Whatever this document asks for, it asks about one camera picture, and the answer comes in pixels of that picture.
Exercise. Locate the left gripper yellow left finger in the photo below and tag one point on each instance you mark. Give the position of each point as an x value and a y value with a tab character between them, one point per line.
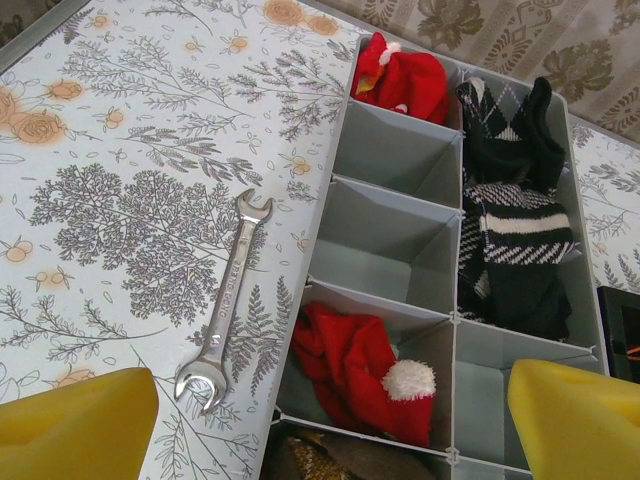
75	430

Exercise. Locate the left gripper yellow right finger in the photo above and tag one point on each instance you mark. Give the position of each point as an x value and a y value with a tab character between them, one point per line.
580	430

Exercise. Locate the black open box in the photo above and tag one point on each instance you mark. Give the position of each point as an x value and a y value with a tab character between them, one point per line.
612	320

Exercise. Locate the black white striped sock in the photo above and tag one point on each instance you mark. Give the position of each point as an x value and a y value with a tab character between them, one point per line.
515	240

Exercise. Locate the silver open-end wrench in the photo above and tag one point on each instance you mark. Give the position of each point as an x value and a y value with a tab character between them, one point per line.
235	280

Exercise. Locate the red sock white pompom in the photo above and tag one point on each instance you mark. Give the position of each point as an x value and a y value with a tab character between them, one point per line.
350	370
415	85

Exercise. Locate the brown patterned sock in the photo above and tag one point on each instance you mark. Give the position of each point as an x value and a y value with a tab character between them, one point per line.
320	457

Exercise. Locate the grey divided organizer tray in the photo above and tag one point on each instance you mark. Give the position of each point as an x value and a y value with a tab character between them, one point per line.
395	240

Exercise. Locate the floral patterned table mat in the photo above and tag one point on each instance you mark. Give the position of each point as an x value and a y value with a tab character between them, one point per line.
125	150

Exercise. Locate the black argyle sock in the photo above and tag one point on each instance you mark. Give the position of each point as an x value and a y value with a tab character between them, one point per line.
500	150

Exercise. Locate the aluminium side rail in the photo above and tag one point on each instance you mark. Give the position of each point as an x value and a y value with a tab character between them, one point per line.
45	30

